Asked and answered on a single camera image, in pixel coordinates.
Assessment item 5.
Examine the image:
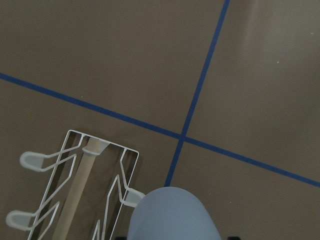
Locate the light blue plastic cup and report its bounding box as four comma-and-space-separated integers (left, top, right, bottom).
127, 187, 222, 240

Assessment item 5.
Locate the white wire cup holder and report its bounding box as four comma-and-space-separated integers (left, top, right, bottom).
5, 129, 144, 240

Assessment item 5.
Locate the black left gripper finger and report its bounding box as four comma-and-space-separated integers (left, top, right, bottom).
117, 236, 127, 240

